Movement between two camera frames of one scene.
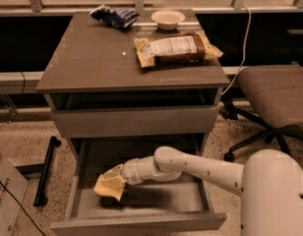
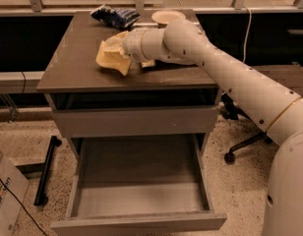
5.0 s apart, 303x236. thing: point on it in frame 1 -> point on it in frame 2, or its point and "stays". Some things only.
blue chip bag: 120,18 stays
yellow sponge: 113,187 -> 112,59
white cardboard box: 10,191 stays
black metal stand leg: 41,196 stays
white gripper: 131,172 -> 133,45
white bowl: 167,20 stays
